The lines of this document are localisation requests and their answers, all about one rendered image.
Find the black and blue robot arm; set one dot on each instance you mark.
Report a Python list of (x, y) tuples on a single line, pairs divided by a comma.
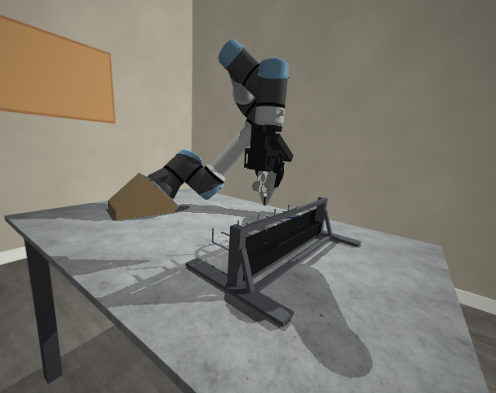
[(268, 91)]

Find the dark grey free-standing rack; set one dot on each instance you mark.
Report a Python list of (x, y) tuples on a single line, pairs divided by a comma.
[(250, 256)]

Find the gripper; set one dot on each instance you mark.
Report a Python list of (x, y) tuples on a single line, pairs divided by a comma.
[(262, 161)]

